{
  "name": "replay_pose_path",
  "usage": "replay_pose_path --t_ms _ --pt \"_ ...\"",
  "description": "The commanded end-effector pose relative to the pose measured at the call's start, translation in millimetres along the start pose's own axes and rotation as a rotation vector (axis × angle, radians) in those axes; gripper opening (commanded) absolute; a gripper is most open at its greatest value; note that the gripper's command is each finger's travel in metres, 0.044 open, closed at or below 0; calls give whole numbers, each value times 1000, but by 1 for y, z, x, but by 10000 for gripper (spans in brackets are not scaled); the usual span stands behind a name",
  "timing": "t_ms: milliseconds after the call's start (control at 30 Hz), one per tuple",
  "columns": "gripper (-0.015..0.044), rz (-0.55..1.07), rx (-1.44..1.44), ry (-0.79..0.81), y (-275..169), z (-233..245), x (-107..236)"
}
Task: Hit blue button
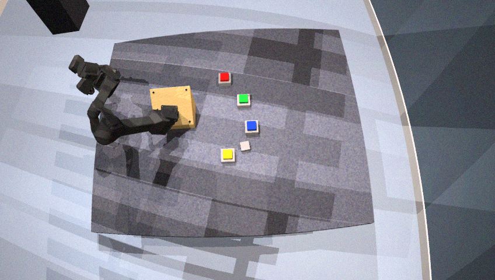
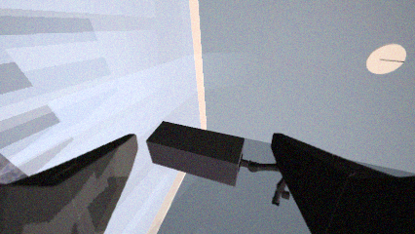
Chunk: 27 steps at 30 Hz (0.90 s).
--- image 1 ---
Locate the red button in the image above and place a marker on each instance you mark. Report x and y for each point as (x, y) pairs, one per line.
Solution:
(224, 79)

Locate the yellow button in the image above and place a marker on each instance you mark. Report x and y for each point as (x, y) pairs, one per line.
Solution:
(227, 156)

